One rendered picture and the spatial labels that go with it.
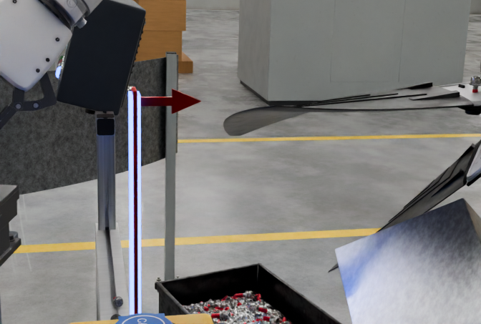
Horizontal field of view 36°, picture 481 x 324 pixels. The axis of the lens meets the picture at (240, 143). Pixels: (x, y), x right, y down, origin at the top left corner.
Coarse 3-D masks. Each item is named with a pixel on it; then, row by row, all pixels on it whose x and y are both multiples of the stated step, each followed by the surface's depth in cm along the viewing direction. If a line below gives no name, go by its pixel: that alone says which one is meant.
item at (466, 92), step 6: (450, 84) 79; (456, 84) 79; (468, 84) 79; (450, 90) 77; (462, 90) 76; (468, 90) 76; (480, 90) 76; (468, 96) 74; (474, 96) 73; (480, 96) 73; (474, 102) 71; (480, 102) 71
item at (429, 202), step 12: (468, 156) 87; (456, 168) 88; (468, 168) 84; (444, 180) 88; (456, 180) 84; (420, 192) 93; (432, 192) 88; (444, 192) 84; (408, 204) 95; (420, 204) 89; (432, 204) 85; (396, 216) 95; (408, 216) 89; (384, 228) 94; (336, 264) 95
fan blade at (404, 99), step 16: (352, 96) 74; (368, 96) 73; (384, 96) 73; (400, 96) 72; (416, 96) 72; (432, 96) 71; (448, 96) 71; (240, 112) 65; (256, 112) 64; (272, 112) 64; (288, 112) 65; (304, 112) 78; (224, 128) 78; (240, 128) 79; (256, 128) 83
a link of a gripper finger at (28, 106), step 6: (12, 102) 90; (24, 102) 90; (30, 102) 91; (36, 102) 91; (6, 108) 89; (12, 108) 90; (24, 108) 90; (30, 108) 91; (36, 108) 91; (0, 114) 89; (6, 114) 90; (12, 114) 90; (0, 120) 89; (6, 120) 90; (0, 126) 89
